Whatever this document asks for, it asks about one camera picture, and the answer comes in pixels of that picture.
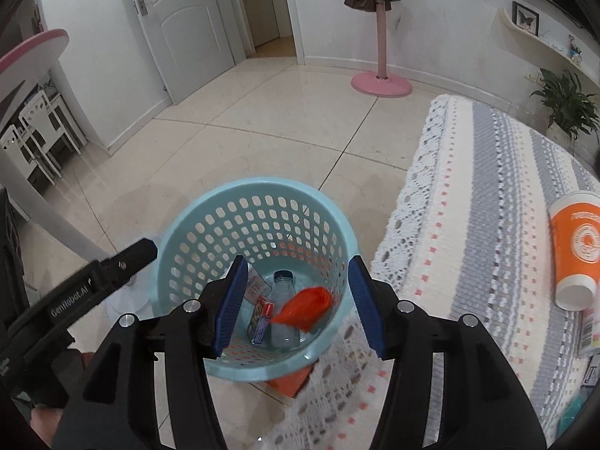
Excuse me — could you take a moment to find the red blue card box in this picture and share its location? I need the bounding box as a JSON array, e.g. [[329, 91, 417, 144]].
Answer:
[[247, 295, 275, 345]]

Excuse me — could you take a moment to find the orange plastic bag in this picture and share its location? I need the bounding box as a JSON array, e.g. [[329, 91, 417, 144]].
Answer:
[[270, 286, 333, 333]]

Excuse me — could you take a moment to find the orange paper cup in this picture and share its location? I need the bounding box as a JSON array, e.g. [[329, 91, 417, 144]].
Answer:
[[549, 191, 599, 312]]

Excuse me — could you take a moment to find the teal plastic toy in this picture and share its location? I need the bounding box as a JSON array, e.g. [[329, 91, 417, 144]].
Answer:
[[556, 387, 593, 437]]

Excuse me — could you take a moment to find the orange box under basket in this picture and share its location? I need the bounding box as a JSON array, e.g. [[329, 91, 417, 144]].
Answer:
[[267, 364, 313, 398]]

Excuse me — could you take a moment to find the clear plastic bottle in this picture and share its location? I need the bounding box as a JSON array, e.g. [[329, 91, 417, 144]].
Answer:
[[266, 269, 302, 350]]

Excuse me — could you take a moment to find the white paper in basket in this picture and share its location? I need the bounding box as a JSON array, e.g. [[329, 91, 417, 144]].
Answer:
[[244, 264, 272, 306]]

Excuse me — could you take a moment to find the striped knitted table cloth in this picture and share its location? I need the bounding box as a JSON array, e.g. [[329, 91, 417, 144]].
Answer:
[[250, 94, 599, 449]]

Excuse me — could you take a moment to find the light blue plastic basket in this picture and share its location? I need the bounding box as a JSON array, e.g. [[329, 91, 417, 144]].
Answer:
[[150, 178, 359, 382]]

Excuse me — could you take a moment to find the white dining chair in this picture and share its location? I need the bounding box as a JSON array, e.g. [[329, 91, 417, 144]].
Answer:
[[1, 88, 87, 185]]

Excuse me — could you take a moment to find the pink round side table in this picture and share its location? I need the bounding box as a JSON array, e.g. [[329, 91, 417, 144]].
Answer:
[[1, 28, 109, 262]]

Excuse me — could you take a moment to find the potted green plant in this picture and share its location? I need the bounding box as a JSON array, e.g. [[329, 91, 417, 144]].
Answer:
[[531, 68, 599, 141]]

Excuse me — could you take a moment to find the pink coat stand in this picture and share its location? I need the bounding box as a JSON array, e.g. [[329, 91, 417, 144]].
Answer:
[[351, 0, 413, 99]]

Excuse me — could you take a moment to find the white door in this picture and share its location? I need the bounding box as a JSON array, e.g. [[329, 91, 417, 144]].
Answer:
[[133, 0, 234, 104]]

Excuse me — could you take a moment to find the framed butterfly picture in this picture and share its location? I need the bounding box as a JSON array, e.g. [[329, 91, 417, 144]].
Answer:
[[511, 1, 539, 37]]

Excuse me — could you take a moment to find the curved white wall shelf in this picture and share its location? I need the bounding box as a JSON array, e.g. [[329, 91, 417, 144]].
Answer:
[[497, 8, 599, 89]]

